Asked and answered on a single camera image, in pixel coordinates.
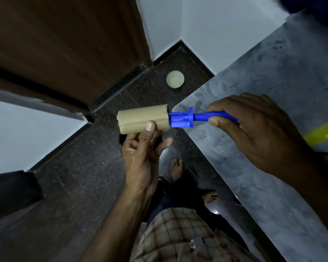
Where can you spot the person's left hand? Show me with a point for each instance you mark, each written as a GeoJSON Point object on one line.
{"type": "Point", "coordinates": [138, 163]}

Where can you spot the person's right hand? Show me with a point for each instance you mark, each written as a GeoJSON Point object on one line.
{"type": "Point", "coordinates": [265, 130]}

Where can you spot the person's right thumb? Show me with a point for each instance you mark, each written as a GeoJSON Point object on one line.
{"type": "Point", "coordinates": [222, 124]}

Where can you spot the person's left thumb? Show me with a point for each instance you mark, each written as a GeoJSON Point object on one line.
{"type": "Point", "coordinates": [149, 133]}

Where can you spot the brown cardboard roll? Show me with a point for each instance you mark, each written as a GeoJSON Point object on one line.
{"type": "Point", "coordinates": [139, 118]}

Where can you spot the person's left forearm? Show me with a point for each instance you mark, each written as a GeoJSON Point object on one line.
{"type": "Point", "coordinates": [120, 226]}

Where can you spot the person's right forearm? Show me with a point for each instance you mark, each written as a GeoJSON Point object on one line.
{"type": "Point", "coordinates": [314, 185]}

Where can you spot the person's left foot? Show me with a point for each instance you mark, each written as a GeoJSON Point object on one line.
{"type": "Point", "coordinates": [177, 169]}

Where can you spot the person's foot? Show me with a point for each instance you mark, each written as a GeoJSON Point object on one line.
{"type": "Point", "coordinates": [177, 169]}
{"type": "Point", "coordinates": [209, 195]}

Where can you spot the round beige floor drain cap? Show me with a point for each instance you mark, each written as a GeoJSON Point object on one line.
{"type": "Point", "coordinates": [175, 79]}

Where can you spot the person's dark trousers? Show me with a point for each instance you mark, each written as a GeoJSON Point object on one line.
{"type": "Point", "coordinates": [180, 195]}

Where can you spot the person's right foot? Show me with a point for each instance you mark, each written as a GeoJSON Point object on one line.
{"type": "Point", "coordinates": [209, 195]}

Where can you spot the yellow-green plastic tube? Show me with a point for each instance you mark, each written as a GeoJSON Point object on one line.
{"type": "Point", "coordinates": [321, 133]}

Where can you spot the person's checked shirt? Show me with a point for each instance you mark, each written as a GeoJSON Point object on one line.
{"type": "Point", "coordinates": [175, 231]}

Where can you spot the small grey clip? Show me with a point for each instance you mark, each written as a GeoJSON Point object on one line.
{"type": "Point", "coordinates": [196, 242]}

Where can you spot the dark brown wooden door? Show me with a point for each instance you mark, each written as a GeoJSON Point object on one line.
{"type": "Point", "coordinates": [60, 43]}

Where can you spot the dark blue object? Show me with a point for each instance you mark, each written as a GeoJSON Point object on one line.
{"type": "Point", "coordinates": [308, 8]}

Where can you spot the dark grey cabinet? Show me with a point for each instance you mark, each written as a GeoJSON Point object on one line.
{"type": "Point", "coordinates": [11, 196]}

